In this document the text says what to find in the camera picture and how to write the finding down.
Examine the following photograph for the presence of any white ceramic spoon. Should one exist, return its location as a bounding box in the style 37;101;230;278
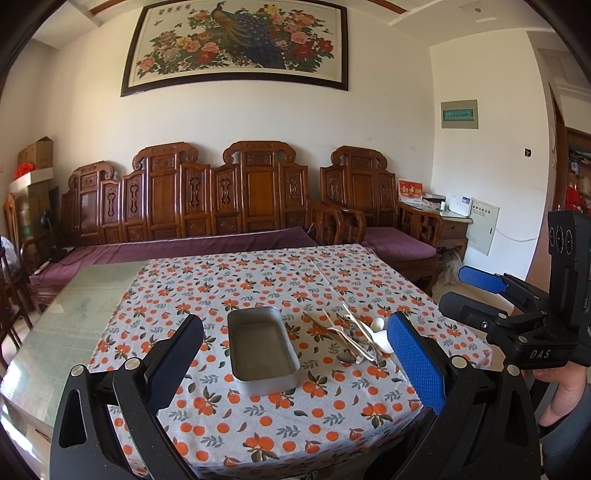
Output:
370;317;394;354

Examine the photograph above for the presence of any cardboard boxes stack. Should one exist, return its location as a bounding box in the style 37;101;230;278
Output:
8;136;53;243

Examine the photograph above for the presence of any dark wooden chair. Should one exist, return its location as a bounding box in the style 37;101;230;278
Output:
1;243;33;350

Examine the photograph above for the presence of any metal spoon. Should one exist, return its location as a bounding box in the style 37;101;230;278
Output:
332;325;368;364

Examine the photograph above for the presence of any white wall electrical panel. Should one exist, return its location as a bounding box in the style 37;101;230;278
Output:
467;199;500;256

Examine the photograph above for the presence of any orange-print tablecloth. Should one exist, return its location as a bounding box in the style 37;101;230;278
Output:
88;245;492;479

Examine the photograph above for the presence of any white device on table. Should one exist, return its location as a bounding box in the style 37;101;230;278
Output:
448;194;473;217

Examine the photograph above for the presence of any red greeting card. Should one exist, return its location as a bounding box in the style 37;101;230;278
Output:
398;180;424;204

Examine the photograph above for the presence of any purple armchair cushion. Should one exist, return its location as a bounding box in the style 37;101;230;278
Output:
362;227;437;265

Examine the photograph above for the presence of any fluffy dog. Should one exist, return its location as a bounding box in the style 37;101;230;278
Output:
437;249;464;285

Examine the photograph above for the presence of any wooden side table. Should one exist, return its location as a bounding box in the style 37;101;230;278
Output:
436;210;473;259

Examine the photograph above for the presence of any rectangular metal tray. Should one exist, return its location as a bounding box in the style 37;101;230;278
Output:
228;306;304;397

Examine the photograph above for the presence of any peacock flower painting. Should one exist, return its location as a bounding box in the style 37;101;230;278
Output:
121;1;349;96

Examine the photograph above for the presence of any purple sofa cushion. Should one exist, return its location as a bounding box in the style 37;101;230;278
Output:
30;227;318;287

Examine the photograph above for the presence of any green wall sign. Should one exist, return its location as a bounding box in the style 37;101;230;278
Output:
441;99;479;129

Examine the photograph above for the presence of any person's right hand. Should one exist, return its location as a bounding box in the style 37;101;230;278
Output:
533;362;587;427

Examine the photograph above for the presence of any dark brown wooden chopstick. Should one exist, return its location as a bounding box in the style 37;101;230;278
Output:
301;314;349;348

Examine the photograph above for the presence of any carved wooden armchair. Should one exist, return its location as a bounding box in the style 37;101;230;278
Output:
320;146;443;294

